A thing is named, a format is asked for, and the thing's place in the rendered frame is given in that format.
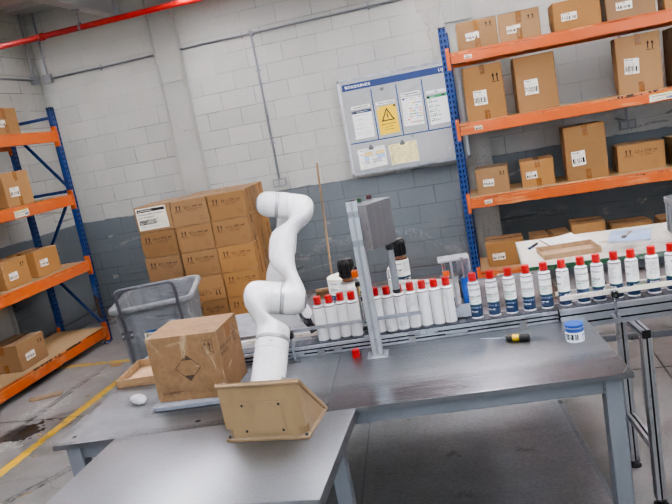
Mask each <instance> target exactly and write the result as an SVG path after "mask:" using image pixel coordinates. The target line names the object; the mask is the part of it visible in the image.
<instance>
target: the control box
mask: <svg viewBox="0 0 672 504"><path fill-rule="evenodd" d="M357 208H358V215H359V219H360V225H361V231H362V236H363V244H364V245H363V246H364V248H365V251H367V250H375V249H377V248H380V247H382V246H384V245H387V244H389V243H392V242H394V241H396V233H395V227H394V221H393V215H392V209H391V203H390V198H389V197H381V198H372V200H369V201H366V200H365V201H362V203H360V204H358V205H357Z"/></svg>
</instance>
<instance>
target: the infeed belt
mask: <svg viewBox="0 0 672 504"><path fill-rule="evenodd" d="M536 309H537V310H536V311H534V312H525V311H524V309H519V313H518V314H515V315H508V314H507V311H503V312H501V316H499V317H490V316H489V314H484V318H483V319H480V320H473V319H472V316H469V317H462V318H458V321H457V322H456V323H451V324H448V323H445V324H443V325H432V326H429V327H423V326H422V327H420V328H416V329H412V328H410V329H408V330H405V331H400V330H398V331H396V332H391V333H390V332H385V333H382V334H380V335H388V334H395V333H402V332H409V331H416V330H423V329H430V328H437V327H444V326H451V325H458V324H465V323H473V322H480V321H487V320H494V319H501V318H508V317H515V316H522V315H529V314H536V313H543V312H550V311H558V309H557V307H556V306H555V305H554V308H553V309H550V310H544V309H542V306H538V307H536ZM359 338H364V335H363V336H361V337H353V336H351V337H349V338H341V339H339V340H336V341H331V340H329V341H326V342H319V338H314V339H307V340H300V341H293V345H294V348H296V347H303V346H310V345H317V344H324V343H331V342H338V341H345V340H352V339H359ZM254 351H255V347H251V348H244V349H243V353H244V355H246V354H253V353H254Z"/></svg>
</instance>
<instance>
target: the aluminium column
mask: <svg viewBox="0 0 672 504"><path fill-rule="evenodd" d="M345 204H346V210H347V212H353V211H358V208H357V205H358V204H357V198H356V199H350V200H346V201H345ZM348 221H349V227H350V232H351V238H352V241H357V240H362V239H363V236H362V231H361V225H360V219H359V217H356V218H350V219H348ZM353 249H354V255H355V260H356V266H357V271H358V277H359V282H360V288H361V294H362V299H363V305H364V310H365V316H366V321H367V327H368V333H369V338H370V344H371V349H372V355H373V356H379V355H383V346H382V340H381V335H380V329H379V323H378V318H377V312H376V306H375V300H374V295H373V289H372V283H371V278H370V272H369V266H368V261H367V255H366V251H365V248H364V246H359V247H353Z"/></svg>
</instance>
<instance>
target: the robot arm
mask: <svg viewBox="0 0 672 504"><path fill-rule="evenodd" d="M256 209H257V211H258V212H259V213H260V214H261V215H263V216H266V217H275V218H277V225H276V229H275V230H274V231H273V232H272V234H271V237H270V242H269V260H270V263H269V266H268V269H267V275H266V281H253V282H251V283H249V284H248V285H247V286H246V288H245V289H244V293H243V301H244V304H245V307H246V308H247V310H248V312H249V313H250V315H251V316H252V317H253V319H254V321H255V323H256V328H257V333H256V342H255V351H254V359H253V368H252V376H251V381H267V380H281V379H286V375H287V364H288V352H289V341H290V329H289V327H288V326H287V325H286V324H285V323H283V322H281V321H279V320H277V319H275V318H273V317H272V316H271V315H269V314H283V315H296V316H297V318H298V319H299V321H300V322H304V324H305V325H306V326H307V327H310V326H315V324H314V323H313V321H312V319H311V314H312V311H311V309H310V307H309V306H308V304H307V293H306V291H305V288H304V285H303V283H302V281H301V279H300V277H299V275H298V273H297V270H296V266H295V252H296V243H297V234H298V232H299V231H300V230H301V229H302V228H303V227H304V226H306V225H307V224H308V223H309V221H310V220H311V219H312V217H313V214H314V203H313V201H312V200H311V198H309V197H308V196H306V195H301V194H292V193H286V192H272V191H266V192H263V193H261V194H260V195H259V196H258V197H257V199H256Z"/></svg>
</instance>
